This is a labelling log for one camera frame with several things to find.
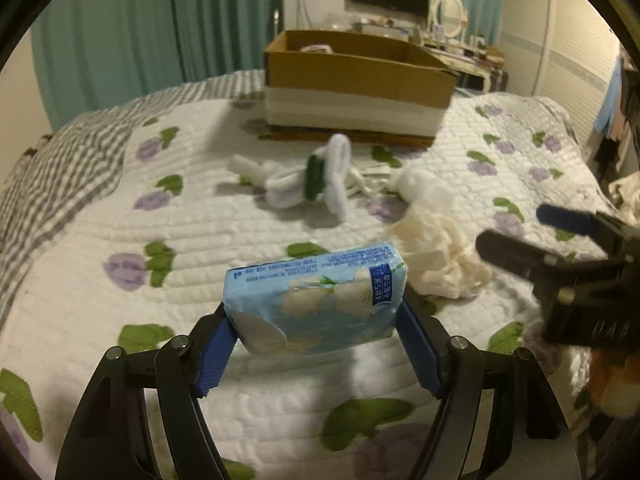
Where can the person's right hand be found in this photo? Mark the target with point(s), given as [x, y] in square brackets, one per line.
[614, 382]

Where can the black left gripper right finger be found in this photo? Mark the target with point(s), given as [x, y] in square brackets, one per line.
[497, 417]

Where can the white dressing table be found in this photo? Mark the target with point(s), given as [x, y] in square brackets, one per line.
[474, 73]

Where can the grey striped bed sheet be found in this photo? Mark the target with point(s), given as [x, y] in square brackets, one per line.
[81, 163]

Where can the white oval vanity mirror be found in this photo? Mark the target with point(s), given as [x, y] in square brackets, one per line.
[449, 19]

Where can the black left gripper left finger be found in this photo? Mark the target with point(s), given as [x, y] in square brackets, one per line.
[109, 436]

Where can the cream cloth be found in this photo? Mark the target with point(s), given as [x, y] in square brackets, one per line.
[432, 240]

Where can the blue tissue pack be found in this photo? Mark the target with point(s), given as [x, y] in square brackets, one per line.
[316, 304]

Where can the white louvred wardrobe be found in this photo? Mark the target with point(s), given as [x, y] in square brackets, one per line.
[561, 49]

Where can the brown cardboard box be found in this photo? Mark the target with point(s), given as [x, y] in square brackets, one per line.
[375, 90]

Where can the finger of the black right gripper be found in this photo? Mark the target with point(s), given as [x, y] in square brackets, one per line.
[524, 260]
[581, 222]

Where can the large teal curtain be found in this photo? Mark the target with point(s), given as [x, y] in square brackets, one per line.
[93, 54]

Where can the white plastic connector piece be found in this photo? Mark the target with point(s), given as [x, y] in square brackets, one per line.
[254, 171]

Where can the white and green fuzzy loops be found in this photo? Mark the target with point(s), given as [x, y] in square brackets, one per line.
[321, 177]

